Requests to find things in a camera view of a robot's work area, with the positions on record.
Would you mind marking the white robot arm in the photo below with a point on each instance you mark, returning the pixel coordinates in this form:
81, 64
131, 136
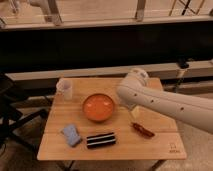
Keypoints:
133, 90

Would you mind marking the black chair frame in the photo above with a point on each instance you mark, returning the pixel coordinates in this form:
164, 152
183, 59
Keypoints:
10, 116

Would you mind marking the black white striped box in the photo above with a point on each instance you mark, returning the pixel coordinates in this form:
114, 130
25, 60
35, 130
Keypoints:
101, 140

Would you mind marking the clear plastic cup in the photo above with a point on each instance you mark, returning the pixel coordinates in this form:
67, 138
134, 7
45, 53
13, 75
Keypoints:
65, 88

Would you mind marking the dark red chili pepper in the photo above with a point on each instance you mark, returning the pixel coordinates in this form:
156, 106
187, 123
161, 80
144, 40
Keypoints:
142, 130

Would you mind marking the translucent yellowish gripper finger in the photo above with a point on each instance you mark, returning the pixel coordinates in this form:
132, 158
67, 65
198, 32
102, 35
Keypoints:
135, 113

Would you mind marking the orange ceramic bowl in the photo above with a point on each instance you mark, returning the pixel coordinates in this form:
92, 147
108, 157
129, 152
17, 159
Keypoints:
98, 107

